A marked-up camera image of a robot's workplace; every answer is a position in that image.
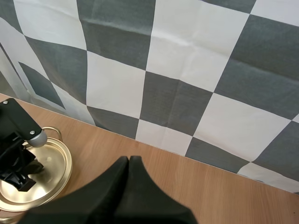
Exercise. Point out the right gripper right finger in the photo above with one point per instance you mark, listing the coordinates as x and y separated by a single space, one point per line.
151 205

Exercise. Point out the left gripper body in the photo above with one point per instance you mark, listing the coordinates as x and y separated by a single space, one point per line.
10 154

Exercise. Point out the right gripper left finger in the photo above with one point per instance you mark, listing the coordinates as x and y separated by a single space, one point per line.
93 200

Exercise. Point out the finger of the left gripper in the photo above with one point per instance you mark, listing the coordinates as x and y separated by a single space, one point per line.
22 182

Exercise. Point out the checked cloth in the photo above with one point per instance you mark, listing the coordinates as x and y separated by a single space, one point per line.
177 70

